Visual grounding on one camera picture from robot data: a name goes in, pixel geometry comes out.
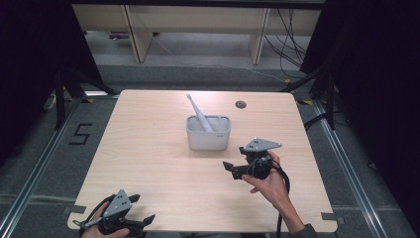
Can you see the person's left hand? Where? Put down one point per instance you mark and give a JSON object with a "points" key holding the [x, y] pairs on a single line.
{"points": [[94, 232]]}

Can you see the black curtain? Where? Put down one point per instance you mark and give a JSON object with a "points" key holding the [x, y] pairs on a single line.
{"points": [[29, 66], [379, 82]]}

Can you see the aluminium floor rail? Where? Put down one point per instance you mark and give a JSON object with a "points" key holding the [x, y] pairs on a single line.
{"points": [[350, 172], [36, 172]]}

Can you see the black metal stand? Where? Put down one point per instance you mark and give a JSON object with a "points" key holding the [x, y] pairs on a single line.
{"points": [[60, 99], [330, 99]]}

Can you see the beige wooden desk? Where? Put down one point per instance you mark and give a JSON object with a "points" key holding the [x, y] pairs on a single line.
{"points": [[198, 18]]}

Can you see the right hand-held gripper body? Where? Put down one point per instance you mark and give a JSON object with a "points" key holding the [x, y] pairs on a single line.
{"points": [[261, 163]]}

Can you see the grey toothbrush holder box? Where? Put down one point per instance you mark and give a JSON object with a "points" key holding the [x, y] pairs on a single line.
{"points": [[208, 141]]}

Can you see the white electric toothbrush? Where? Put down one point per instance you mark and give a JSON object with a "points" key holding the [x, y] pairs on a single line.
{"points": [[202, 119]]}

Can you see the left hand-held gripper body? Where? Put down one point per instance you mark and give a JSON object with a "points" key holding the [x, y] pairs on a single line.
{"points": [[118, 205]]}

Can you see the person's right hand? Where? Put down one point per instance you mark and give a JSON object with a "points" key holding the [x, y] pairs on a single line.
{"points": [[272, 188]]}

